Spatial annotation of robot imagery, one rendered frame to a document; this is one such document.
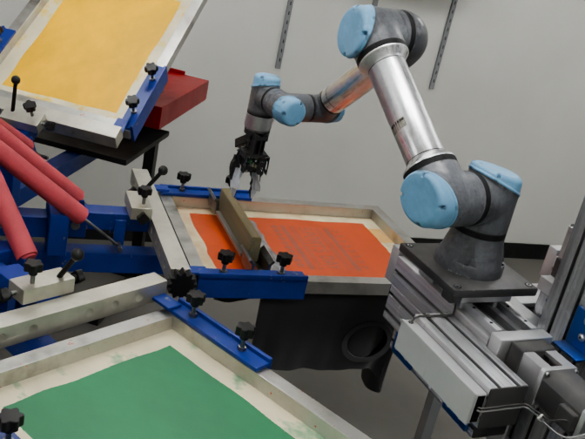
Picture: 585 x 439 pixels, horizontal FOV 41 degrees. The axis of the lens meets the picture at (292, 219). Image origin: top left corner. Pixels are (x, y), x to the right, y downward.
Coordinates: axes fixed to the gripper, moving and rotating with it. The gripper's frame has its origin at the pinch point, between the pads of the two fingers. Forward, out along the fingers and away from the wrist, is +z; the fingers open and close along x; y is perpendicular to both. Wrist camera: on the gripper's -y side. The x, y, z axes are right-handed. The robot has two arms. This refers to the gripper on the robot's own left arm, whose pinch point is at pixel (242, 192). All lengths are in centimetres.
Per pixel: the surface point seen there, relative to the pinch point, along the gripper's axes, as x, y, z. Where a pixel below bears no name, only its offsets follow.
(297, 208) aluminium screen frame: 29.3, -25.0, 14.7
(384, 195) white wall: 161, -197, 76
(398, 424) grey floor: 99, -29, 112
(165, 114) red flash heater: -5, -90, 7
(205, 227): -5.9, -10.2, 16.6
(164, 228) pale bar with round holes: -23.4, 10.6, 7.7
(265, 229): 14.1, -11.1, 16.6
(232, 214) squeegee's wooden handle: -0.9, -1.8, 8.0
